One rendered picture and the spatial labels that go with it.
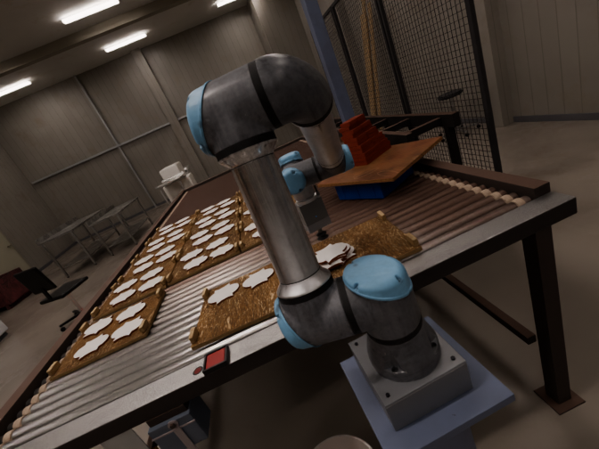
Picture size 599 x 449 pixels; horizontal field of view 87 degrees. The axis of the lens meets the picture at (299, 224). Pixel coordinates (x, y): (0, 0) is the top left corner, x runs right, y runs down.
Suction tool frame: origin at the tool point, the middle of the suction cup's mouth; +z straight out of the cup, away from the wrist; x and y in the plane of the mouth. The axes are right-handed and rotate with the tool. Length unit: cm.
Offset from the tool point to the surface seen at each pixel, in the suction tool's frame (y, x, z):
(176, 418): 66, 18, 21
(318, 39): -94, -163, -79
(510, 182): -69, 13, 9
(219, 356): 47, 16, 11
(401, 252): -19.0, 16.1, 10.8
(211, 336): 49, 5, 11
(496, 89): -364, -269, 50
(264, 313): 30.1, 8.0, 10.8
